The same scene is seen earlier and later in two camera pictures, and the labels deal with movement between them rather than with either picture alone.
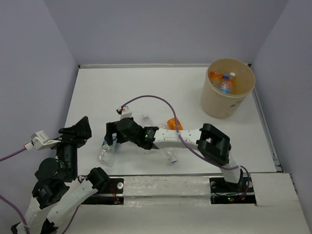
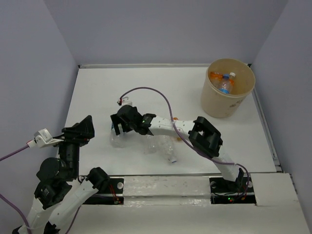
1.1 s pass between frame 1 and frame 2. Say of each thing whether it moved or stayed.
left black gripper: stayed
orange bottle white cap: stayed
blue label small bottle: stayed
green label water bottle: moved
